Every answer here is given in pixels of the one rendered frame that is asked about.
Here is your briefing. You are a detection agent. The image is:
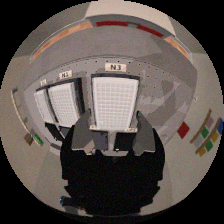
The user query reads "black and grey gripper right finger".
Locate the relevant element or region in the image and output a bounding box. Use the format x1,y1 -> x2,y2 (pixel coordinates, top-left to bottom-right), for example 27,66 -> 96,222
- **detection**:
132,111 -> 165,181

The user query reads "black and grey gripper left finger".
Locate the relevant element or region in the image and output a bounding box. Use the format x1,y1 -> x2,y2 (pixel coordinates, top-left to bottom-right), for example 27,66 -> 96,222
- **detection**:
60,108 -> 95,180

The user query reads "grey operator panel with coloured keys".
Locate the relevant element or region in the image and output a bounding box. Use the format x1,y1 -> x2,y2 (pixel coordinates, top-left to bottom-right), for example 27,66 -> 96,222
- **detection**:
46,139 -> 61,156

